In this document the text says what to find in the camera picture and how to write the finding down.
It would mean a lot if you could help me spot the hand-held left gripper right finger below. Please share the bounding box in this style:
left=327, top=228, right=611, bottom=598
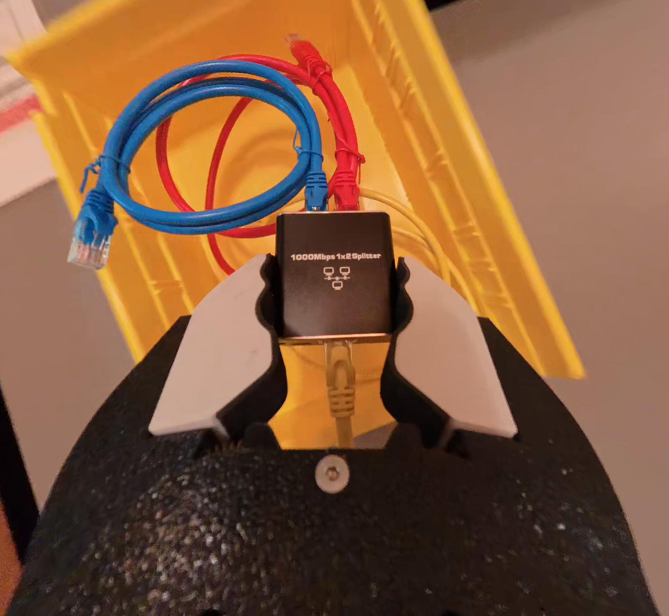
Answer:
left=380, top=257, right=519, bottom=448

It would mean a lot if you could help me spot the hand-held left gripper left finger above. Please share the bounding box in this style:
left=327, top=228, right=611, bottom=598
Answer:
left=148, top=255, right=289, bottom=440

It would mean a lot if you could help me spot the yellow cable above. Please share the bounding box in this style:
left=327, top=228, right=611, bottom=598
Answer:
left=324, top=188, right=456, bottom=450

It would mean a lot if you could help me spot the black ethernet splitter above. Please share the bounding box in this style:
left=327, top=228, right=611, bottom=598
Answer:
left=275, top=211, right=394, bottom=341

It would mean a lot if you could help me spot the yellow plastic bin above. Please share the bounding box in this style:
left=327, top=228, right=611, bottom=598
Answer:
left=5, top=0, right=586, bottom=451

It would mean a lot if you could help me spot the blue ethernet cable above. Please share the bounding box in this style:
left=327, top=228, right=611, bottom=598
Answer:
left=67, top=60, right=330, bottom=270

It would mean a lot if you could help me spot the red cable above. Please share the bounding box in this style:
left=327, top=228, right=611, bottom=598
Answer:
left=156, top=33, right=367, bottom=276

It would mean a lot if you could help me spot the white paper label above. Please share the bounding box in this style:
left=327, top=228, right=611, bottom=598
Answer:
left=0, top=0, right=57, bottom=206

